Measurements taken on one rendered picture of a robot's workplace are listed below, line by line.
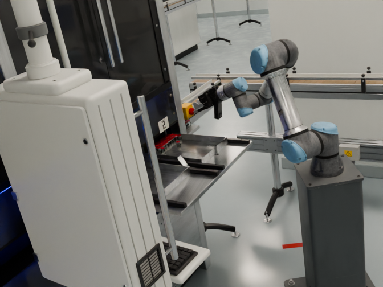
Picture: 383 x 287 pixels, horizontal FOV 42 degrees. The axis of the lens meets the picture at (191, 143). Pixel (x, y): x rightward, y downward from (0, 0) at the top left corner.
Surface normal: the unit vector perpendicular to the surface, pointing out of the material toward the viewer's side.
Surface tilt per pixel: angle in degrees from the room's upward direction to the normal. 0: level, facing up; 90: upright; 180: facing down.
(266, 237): 0
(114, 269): 90
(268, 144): 90
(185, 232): 90
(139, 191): 90
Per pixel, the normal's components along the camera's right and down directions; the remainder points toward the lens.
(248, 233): -0.16, -0.91
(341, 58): -0.50, 0.42
